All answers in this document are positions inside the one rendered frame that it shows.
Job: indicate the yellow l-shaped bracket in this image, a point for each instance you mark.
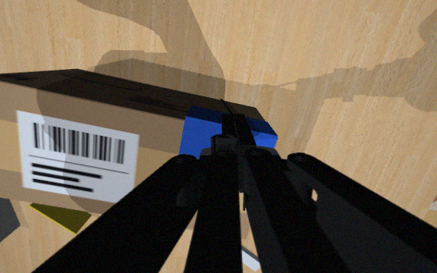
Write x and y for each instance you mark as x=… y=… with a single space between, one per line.
x=70 y=219

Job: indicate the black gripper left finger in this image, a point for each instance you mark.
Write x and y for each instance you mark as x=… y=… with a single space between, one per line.
x=138 y=233

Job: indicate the brown cardboard box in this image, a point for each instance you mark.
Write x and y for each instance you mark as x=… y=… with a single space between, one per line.
x=80 y=140

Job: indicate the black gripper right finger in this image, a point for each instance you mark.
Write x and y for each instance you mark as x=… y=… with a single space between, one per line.
x=369 y=233

